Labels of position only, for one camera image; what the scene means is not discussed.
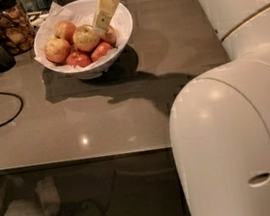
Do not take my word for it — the yellow-green apple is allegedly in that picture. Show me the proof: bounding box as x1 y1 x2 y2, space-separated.
73 24 101 53

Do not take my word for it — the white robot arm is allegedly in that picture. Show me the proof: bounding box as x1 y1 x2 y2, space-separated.
169 0 270 216

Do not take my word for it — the glass jar of dried chips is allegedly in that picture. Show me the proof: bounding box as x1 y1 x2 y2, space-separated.
0 0 35 55

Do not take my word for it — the apple back left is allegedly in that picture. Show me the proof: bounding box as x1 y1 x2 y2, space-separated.
53 20 76 44

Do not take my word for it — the red apple front centre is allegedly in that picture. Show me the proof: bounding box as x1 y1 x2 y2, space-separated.
65 51 92 68

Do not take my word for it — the red apple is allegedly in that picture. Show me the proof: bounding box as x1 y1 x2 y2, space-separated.
91 42 112 62
65 51 92 68

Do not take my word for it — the apple back right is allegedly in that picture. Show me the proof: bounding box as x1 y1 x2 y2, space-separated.
100 26 117 46

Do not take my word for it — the white shoe under table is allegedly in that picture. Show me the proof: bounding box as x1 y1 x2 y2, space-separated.
35 176 61 216

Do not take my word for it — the apple front left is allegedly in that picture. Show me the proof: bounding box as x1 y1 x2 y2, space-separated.
44 38 71 64

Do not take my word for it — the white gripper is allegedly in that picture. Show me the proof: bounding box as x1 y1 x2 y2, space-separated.
92 0 120 34

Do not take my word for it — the white bowl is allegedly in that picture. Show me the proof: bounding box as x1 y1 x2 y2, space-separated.
27 0 142 88

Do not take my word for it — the red apple front right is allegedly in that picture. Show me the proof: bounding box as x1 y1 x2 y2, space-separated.
91 42 112 62

